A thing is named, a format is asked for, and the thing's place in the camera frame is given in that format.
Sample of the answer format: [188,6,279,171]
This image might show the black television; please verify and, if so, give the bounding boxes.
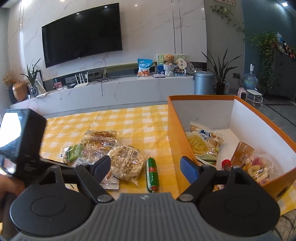
[42,3,123,68]

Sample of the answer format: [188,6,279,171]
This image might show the white round wheeled stool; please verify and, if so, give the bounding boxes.
[245,89,264,107]

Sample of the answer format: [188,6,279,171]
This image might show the yellow sticks snack packet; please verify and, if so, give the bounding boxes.
[187,121,225,163]

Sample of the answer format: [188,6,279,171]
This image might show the white marble television cabinet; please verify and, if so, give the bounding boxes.
[10,75,196,115]

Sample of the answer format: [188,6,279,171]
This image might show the white labelled snack packet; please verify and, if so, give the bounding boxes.
[99,173,121,190]

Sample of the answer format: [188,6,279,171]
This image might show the grey drawer cabinet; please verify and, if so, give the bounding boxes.
[266,49,296,101]

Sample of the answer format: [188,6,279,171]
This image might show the green sausage stick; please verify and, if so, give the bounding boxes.
[146,157,160,193]

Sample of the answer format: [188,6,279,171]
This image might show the person's left hand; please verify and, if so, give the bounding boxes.
[0,173,25,200]

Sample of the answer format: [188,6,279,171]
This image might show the trailing green pothos plant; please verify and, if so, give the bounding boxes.
[250,31,279,93]

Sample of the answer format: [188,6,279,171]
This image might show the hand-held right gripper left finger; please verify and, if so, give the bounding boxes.
[38,155,115,204]

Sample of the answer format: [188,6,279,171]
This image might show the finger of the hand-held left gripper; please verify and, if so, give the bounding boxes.
[39,157,74,167]

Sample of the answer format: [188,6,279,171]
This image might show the clear bread snack packet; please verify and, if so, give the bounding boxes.
[80,130,118,158]

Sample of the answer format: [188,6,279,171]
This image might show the teddy bear in white basket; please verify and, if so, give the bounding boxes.
[162,54,176,77]

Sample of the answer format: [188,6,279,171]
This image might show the amber translucent snack packet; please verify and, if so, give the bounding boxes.
[231,141,254,167]

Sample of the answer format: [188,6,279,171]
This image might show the blue water bottle with pump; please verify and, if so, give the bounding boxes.
[244,63,258,91]

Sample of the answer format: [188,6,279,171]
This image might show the dried flowers in dark vase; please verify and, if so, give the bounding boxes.
[2,71,17,105]

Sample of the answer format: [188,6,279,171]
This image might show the orange cardboard box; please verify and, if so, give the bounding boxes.
[167,95,296,202]

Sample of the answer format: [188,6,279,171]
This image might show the dried fruit mix bag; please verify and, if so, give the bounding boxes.
[240,155,278,186]

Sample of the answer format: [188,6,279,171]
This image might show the white puffed balls packet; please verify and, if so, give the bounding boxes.
[107,145,145,186]

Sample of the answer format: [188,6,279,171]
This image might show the copper vase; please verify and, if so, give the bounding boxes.
[12,81,28,102]

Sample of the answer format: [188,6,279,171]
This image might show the green picture card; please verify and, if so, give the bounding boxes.
[157,54,187,70]

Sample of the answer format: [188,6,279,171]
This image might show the blue snack bag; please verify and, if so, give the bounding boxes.
[137,58,153,77]

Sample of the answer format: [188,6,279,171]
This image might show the row of small bottles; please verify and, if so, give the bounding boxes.
[276,32,296,58]

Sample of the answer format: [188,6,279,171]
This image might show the grey pedal trash can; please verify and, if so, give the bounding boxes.
[194,71,215,95]

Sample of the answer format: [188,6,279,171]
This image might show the plain round paper fan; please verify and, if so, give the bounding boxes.
[175,58,187,72]

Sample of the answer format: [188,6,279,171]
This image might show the green snack packet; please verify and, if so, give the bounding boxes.
[60,144,85,164]

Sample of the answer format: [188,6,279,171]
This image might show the green plant in glass vase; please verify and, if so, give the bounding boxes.
[20,58,41,98]

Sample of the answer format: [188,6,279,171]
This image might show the grey knit cloth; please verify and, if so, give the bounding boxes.
[276,210,296,241]

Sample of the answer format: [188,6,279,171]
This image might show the yellow checked tablecloth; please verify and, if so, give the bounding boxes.
[40,104,296,210]

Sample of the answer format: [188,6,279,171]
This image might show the black cable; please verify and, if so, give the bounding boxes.
[95,77,121,97]

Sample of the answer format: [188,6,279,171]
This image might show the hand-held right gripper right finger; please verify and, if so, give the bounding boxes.
[176,156,260,202]

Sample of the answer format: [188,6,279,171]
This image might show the long-leaf potted plant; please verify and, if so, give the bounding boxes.
[201,49,242,95]

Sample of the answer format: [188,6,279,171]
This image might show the wall vine plant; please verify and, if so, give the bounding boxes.
[210,5,245,41]

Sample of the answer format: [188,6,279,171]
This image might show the white router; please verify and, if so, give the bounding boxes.
[74,72,89,88]

